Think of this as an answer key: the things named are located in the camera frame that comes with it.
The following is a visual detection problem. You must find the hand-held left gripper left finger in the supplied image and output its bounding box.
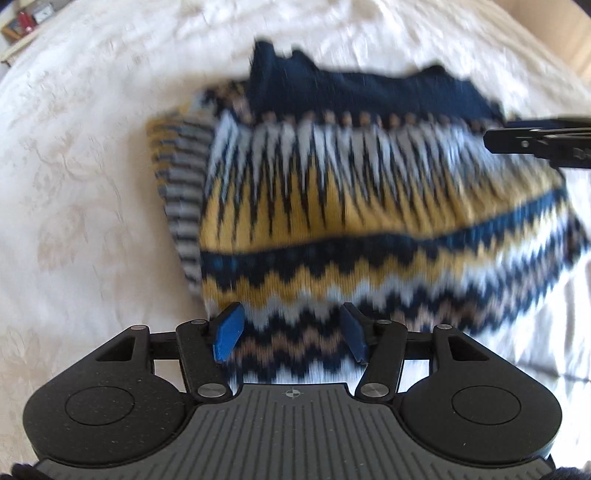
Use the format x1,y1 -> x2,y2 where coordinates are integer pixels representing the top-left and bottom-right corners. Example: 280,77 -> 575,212
95,301 -> 245,401

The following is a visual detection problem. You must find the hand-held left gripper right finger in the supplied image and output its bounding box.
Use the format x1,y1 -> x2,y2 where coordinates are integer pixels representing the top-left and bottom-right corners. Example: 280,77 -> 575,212
342,302 -> 495,400

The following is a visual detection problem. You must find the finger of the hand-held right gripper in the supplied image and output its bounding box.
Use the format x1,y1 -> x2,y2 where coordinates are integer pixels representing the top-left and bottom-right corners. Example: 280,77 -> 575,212
484,128 -> 591,169
505,117 -> 591,134

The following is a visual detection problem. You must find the navy yellow white patterned sweater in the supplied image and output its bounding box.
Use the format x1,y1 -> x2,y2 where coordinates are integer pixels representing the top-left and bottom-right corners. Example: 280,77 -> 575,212
145,39 -> 591,386

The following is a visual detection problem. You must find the white embroidered bedspread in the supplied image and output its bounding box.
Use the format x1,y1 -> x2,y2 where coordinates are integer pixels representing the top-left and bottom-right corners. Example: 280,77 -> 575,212
0,0 -> 591,467

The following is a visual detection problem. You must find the wooden picture frame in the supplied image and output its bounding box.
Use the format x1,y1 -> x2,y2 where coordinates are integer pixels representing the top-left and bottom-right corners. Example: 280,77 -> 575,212
1,13 -> 36,45

